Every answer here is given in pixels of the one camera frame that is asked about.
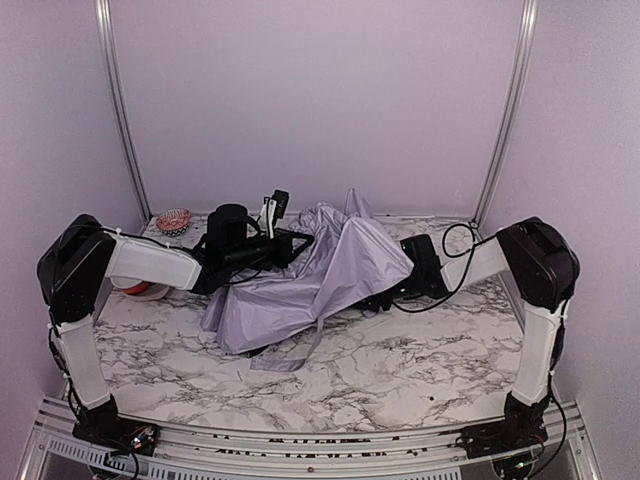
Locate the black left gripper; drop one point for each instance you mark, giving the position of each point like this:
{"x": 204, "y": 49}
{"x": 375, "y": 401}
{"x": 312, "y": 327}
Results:
{"x": 283, "y": 247}

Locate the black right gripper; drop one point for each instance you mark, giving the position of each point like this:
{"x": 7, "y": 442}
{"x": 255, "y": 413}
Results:
{"x": 376, "y": 304}

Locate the lavender folding umbrella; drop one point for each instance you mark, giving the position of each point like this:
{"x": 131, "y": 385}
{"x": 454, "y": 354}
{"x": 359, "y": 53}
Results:
{"x": 351, "y": 258}

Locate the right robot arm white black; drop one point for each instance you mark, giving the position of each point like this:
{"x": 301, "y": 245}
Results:
{"x": 545, "y": 271}

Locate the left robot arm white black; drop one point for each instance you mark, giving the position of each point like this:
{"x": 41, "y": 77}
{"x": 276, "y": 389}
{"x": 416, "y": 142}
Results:
{"x": 73, "y": 269}

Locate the red patterned small bowl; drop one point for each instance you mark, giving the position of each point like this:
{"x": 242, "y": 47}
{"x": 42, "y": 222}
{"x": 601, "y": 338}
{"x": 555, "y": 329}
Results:
{"x": 174, "y": 222}

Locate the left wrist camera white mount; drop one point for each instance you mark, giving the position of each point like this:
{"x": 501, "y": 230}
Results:
{"x": 273, "y": 209}

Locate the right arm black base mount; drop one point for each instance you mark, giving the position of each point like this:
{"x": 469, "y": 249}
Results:
{"x": 494, "y": 438}

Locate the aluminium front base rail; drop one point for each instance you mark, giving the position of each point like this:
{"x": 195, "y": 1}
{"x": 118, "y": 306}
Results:
{"x": 189, "y": 452}

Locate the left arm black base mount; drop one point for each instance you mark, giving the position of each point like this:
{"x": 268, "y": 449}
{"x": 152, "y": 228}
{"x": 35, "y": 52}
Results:
{"x": 123, "y": 435}

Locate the left aluminium frame post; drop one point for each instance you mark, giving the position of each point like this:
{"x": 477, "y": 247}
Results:
{"x": 109, "y": 52}

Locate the aluminium frame post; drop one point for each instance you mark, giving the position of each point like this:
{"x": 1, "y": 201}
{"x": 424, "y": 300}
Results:
{"x": 109, "y": 52}
{"x": 515, "y": 90}

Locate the right aluminium frame post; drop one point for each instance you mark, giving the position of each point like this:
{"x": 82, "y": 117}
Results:
{"x": 515, "y": 90}

